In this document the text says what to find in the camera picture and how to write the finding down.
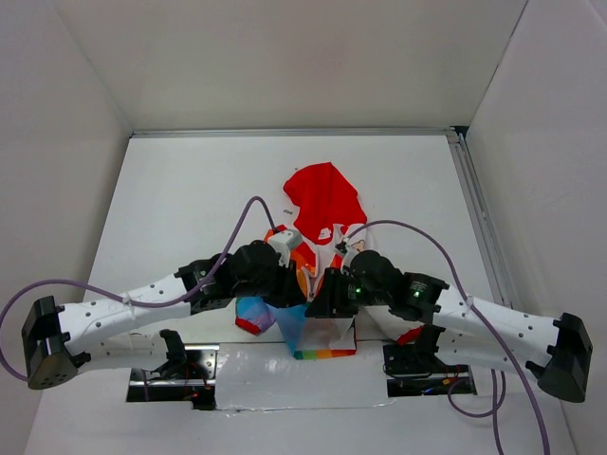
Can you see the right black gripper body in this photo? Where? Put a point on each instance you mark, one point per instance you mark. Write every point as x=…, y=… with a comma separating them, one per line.
x=360, y=296

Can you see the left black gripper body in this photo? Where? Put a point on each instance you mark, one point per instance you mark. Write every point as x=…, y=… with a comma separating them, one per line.
x=266, y=287

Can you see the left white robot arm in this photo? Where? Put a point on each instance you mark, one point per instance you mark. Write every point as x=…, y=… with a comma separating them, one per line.
x=63, y=340

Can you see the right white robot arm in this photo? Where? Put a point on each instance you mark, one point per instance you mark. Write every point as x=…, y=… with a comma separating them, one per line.
x=555, y=352

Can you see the white tape sheet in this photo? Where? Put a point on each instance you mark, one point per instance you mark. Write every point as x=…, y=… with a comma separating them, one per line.
x=267, y=376

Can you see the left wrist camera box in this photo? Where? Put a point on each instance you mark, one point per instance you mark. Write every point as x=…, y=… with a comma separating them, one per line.
x=285, y=242

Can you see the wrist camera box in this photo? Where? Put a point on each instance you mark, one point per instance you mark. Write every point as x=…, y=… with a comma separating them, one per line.
x=343, y=248
x=285, y=242

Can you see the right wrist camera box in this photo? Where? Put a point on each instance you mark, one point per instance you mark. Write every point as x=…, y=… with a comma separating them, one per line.
x=343, y=248

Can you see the metal base rail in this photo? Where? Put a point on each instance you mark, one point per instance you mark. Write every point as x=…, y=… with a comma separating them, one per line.
x=195, y=384

